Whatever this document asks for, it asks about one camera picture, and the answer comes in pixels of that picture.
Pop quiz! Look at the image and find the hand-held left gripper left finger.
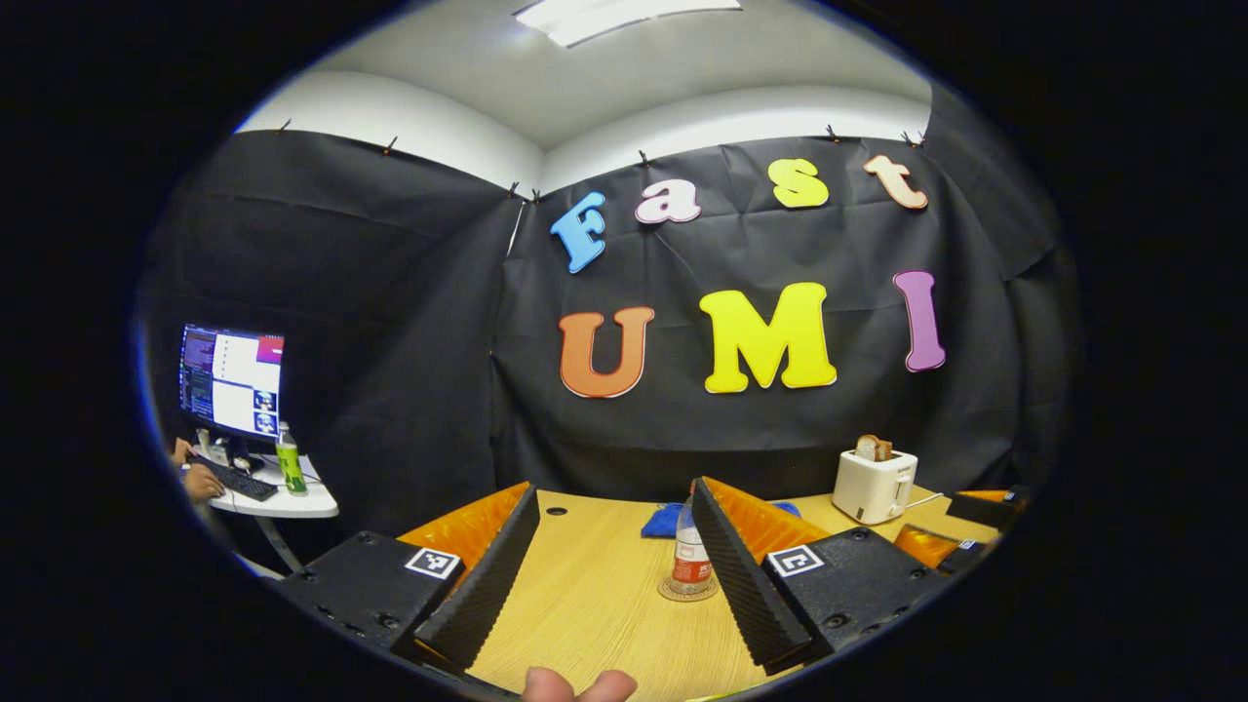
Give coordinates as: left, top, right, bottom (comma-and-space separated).
281, 481, 543, 674

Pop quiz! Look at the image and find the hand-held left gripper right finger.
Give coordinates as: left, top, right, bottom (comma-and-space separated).
689, 476, 954, 675

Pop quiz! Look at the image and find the clear plastic water bottle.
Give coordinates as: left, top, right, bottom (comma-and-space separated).
672, 491, 716, 597

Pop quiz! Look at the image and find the round wooden coaster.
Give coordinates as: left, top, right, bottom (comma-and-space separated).
657, 574, 721, 604

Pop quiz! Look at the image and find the green drink bottle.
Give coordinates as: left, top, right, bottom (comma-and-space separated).
275, 420, 308, 495

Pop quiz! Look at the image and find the white toaster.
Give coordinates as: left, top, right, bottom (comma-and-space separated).
832, 448, 919, 527

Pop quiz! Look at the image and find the blue folded cloth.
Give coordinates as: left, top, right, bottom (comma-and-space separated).
640, 500, 803, 540

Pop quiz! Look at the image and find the white side table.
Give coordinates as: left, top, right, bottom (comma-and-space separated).
190, 451, 340, 576

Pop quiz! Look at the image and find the black backdrop cloth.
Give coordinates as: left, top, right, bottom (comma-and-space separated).
136, 83, 1085, 547

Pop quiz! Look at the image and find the black keyboard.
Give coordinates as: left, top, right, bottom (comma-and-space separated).
195, 455, 280, 504

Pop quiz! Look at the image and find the computer monitor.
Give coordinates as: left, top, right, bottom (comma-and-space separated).
177, 324, 286, 441

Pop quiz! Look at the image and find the ceiling light panel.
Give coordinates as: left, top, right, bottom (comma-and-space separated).
513, 0, 744, 49

